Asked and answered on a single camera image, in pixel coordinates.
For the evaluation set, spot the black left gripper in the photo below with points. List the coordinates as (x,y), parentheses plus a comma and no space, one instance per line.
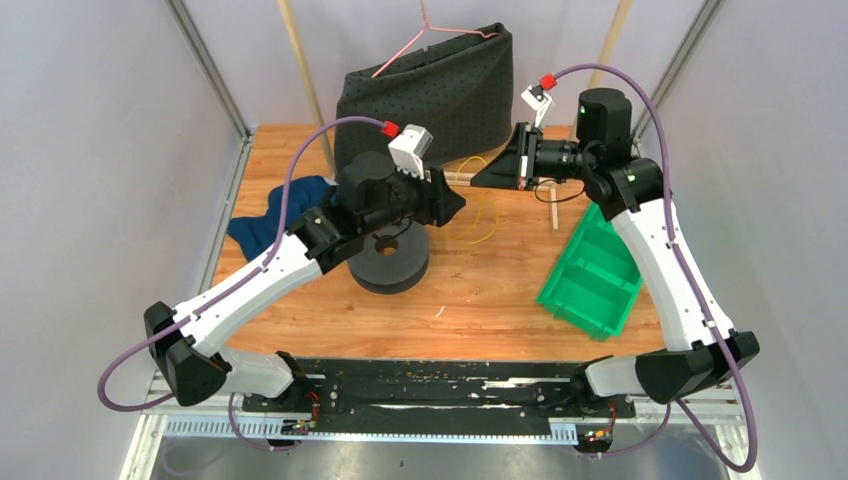
(438,201)

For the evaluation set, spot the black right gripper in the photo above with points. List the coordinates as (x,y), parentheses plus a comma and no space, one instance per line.
(515,167)

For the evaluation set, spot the black cable spool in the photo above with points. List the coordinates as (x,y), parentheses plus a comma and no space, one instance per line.
(393,260)

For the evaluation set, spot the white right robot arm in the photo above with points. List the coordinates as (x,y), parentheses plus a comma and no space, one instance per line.
(702,348)

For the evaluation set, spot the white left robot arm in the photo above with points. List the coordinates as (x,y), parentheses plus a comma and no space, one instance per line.
(189,340)

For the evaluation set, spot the dark dotted fabric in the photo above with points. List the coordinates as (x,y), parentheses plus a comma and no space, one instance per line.
(461,90)

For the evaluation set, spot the green plastic bin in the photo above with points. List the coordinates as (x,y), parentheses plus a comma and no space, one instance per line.
(595,282)

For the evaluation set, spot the blue cloth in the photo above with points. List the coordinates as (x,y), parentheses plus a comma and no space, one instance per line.
(255,234)

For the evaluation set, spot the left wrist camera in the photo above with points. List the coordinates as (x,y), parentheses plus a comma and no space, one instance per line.
(408,148)

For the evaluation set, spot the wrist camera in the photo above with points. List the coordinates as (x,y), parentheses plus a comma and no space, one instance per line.
(537,97)
(408,148)

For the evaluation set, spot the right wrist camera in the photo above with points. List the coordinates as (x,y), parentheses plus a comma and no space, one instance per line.
(537,97)

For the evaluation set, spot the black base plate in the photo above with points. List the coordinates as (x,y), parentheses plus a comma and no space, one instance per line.
(433,399)

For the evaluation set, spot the aluminium rail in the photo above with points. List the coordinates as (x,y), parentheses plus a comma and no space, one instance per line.
(179,442)

